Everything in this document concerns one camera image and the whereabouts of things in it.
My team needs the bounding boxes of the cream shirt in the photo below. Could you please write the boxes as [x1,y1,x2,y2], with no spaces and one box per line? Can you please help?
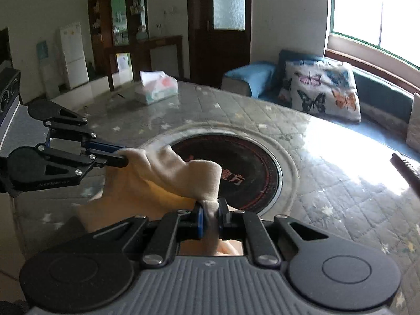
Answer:
[72,146,245,256]

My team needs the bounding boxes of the pastel tissue pack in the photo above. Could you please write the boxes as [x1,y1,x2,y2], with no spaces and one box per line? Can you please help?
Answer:
[134,70,179,106]

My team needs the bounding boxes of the quilted star table cover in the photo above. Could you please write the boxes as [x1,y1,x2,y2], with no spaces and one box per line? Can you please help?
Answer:
[13,80,420,315]

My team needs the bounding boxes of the white refrigerator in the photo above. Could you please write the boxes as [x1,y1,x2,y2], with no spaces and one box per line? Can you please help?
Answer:
[59,22,90,89]

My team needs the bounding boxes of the round black induction cooktop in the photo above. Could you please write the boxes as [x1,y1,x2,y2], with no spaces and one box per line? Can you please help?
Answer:
[141,123,299,219]

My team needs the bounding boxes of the blue cushion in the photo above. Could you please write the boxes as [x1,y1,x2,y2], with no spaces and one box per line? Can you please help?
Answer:
[221,61,278,99]

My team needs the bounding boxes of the green framed window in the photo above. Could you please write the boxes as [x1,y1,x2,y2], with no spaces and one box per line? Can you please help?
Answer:
[330,0,420,64]

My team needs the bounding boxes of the black television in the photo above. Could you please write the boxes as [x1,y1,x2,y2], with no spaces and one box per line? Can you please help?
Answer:
[0,28,13,69]

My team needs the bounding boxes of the butterfly print pillow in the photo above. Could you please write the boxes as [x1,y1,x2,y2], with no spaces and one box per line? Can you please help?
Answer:
[278,60,361,122]

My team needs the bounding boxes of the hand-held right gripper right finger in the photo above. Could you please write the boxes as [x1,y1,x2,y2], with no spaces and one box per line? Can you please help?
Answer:
[218,198,330,266]

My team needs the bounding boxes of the dark wooden door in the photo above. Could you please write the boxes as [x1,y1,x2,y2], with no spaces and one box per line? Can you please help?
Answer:
[187,0,253,89]

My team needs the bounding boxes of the dark teal sofa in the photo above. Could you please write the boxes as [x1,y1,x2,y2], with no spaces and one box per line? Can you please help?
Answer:
[259,50,420,163]

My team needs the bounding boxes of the dark wooden cabinet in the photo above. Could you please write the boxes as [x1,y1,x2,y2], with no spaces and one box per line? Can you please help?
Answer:
[87,0,184,91]

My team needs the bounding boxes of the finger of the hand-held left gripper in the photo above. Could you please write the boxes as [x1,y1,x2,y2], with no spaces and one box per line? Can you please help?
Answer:
[35,144,129,186]
[44,105,128,152]

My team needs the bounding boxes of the white water dispenser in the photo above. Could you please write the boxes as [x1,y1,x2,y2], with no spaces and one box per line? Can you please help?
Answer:
[36,40,61,97]

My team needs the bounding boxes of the black remote control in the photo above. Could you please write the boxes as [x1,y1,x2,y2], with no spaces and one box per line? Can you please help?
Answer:
[390,153,420,187]

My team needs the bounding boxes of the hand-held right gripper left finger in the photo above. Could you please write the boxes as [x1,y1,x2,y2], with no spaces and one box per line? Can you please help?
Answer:
[87,200,206,268]

